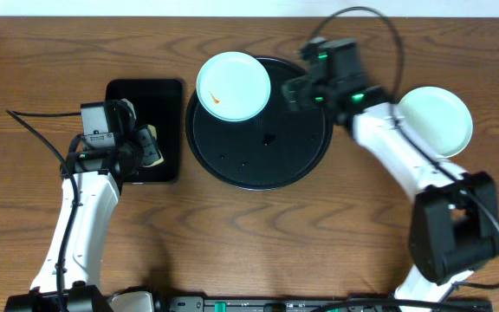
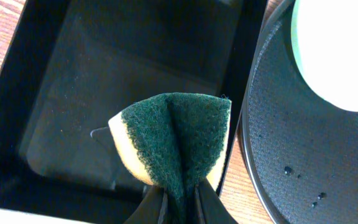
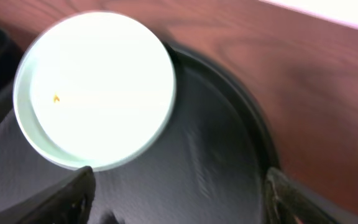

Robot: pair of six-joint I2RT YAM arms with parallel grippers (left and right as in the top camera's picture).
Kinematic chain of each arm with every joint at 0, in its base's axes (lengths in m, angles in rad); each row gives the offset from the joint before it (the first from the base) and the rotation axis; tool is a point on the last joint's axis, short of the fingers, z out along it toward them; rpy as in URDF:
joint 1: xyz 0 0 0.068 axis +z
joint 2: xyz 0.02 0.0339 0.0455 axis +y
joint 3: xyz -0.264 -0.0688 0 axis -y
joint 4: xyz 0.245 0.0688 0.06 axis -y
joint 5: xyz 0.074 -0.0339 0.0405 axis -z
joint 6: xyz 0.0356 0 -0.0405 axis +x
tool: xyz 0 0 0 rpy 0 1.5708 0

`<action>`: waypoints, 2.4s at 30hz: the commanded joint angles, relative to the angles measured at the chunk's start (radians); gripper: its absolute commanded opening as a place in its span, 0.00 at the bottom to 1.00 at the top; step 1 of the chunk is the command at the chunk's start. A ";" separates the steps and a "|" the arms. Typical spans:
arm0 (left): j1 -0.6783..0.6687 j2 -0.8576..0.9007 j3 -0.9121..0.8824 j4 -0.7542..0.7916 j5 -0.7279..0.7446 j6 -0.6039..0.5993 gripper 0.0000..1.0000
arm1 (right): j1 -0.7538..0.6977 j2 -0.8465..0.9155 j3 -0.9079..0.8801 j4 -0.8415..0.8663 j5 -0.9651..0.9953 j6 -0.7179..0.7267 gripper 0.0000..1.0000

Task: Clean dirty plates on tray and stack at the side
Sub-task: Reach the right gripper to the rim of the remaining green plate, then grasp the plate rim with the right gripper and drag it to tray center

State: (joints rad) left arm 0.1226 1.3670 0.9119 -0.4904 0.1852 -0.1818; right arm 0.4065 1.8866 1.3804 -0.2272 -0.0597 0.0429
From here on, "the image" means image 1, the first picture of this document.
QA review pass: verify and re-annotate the yellow green sponge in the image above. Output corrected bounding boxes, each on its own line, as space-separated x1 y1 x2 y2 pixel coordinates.
142 125 164 167

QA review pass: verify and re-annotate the light blue plate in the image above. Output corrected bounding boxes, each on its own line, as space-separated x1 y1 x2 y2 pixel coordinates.
398 87 473 158
196 51 271 122

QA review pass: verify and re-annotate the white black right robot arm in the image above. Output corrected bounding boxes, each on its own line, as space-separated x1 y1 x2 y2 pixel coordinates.
282 75 499 311

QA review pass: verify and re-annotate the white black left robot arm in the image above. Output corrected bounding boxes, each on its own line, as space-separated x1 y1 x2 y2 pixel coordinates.
4 134 153 311

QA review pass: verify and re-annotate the black rectangular tray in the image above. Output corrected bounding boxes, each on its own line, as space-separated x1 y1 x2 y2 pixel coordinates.
106 79 184 184

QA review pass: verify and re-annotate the black round tray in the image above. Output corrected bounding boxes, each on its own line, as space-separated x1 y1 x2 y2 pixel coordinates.
185 57 333 190

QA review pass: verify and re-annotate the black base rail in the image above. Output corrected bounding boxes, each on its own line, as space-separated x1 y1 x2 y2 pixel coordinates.
155 296 494 312

